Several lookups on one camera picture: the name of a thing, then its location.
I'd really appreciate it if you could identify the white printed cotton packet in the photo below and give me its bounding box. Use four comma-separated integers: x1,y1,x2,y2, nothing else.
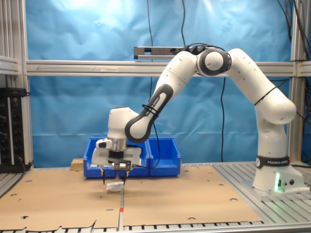
106,181,123,194

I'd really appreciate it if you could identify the blue bin holding tubes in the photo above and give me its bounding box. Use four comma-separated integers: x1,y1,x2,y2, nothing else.
83,137,120,180

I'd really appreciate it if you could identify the chipboard block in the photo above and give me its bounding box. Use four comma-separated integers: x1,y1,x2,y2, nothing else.
70,158,85,172

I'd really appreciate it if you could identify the brown cardboard sheet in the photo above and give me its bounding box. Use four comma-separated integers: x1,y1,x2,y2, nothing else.
0,167,123,232
121,164,264,228

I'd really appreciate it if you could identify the horizontal aluminium beam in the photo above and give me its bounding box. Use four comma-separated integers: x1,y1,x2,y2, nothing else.
25,59,296,78

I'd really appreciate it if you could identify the black equipment rack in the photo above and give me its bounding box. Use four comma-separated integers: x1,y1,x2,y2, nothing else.
0,87,32,173

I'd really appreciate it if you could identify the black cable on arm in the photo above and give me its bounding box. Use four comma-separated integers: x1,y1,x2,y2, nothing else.
126,104,164,169

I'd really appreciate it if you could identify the black hanging cable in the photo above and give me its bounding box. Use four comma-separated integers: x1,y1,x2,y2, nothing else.
146,0,155,99
181,0,187,47
220,77,226,163

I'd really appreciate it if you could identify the aluminium frame post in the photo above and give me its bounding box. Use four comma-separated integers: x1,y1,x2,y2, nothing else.
289,0,311,166
0,0,34,168

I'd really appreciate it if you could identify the black cable bundle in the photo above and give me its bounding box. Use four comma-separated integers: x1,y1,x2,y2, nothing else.
276,0,311,122

